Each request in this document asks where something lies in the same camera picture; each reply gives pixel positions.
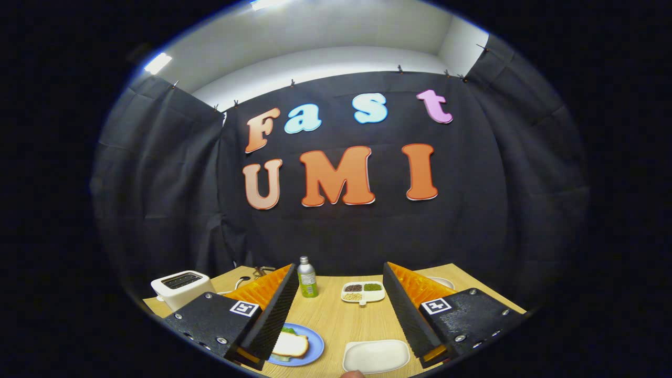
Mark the white toaster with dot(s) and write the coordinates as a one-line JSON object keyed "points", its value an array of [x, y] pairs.
{"points": [[178, 296]]}

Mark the large ceiling light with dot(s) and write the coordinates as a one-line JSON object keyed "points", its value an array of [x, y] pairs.
{"points": [[265, 3]]}

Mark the pile of green beans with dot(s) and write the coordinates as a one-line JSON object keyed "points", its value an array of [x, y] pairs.
{"points": [[372, 286]]}

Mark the pile of dark red beans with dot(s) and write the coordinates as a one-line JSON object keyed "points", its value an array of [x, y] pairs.
{"points": [[353, 287]]}

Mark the green lettuce leaf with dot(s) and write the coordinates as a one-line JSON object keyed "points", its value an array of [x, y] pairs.
{"points": [[289, 330]]}

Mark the small ceiling light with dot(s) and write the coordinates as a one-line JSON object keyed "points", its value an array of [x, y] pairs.
{"points": [[157, 63]]}

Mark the row of backdrop clips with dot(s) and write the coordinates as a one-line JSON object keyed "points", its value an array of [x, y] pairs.
{"points": [[400, 69]]}

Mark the white square plate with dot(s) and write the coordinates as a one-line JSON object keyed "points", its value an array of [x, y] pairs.
{"points": [[375, 357]]}

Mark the white divided dish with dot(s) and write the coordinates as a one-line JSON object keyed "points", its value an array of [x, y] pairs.
{"points": [[374, 297]]}

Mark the green label metal bottle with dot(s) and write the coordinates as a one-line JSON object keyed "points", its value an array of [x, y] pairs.
{"points": [[307, 283]]}

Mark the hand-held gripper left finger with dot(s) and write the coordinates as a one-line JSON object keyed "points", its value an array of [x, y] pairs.
{"points": [[273, 315]]}

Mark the toasted bread slice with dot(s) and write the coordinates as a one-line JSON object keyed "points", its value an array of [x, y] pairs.
{"points": [[291, 345]]}

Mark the black backdrop cloth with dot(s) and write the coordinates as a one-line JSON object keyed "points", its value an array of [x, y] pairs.
{"points": [[472, 210]]}

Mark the blue round plate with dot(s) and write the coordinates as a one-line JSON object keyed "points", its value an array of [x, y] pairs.
{"points": [[316, 346]]}

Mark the pile of yellow soybeans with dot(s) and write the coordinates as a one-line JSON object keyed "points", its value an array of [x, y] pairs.
{"points": [[352, 296]]}

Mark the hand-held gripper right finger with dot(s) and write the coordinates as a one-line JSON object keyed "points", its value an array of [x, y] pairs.
{"points": [[407, 315]]}

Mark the white oval plate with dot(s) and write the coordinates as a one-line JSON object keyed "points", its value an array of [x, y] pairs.
{"points": [[443, 282]]}

